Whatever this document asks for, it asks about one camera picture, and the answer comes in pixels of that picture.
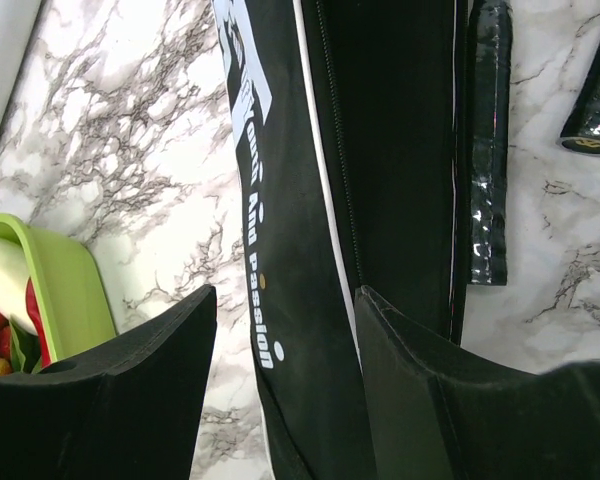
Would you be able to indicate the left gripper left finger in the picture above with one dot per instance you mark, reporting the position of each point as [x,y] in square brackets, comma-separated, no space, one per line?
[127,409]

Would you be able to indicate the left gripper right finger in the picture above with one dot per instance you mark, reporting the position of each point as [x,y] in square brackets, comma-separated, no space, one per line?
[438,411]

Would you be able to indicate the black sport racket bag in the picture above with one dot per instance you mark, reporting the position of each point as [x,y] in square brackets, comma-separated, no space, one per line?
[345,119]

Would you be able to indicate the red chili pepper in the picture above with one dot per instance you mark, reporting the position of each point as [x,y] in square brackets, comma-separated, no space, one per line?
[35,316]

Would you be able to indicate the green vegetable tray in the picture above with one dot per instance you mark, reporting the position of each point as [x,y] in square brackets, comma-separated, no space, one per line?
[71,299]

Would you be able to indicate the white radish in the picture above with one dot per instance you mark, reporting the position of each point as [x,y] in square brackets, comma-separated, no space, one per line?
[14,276]

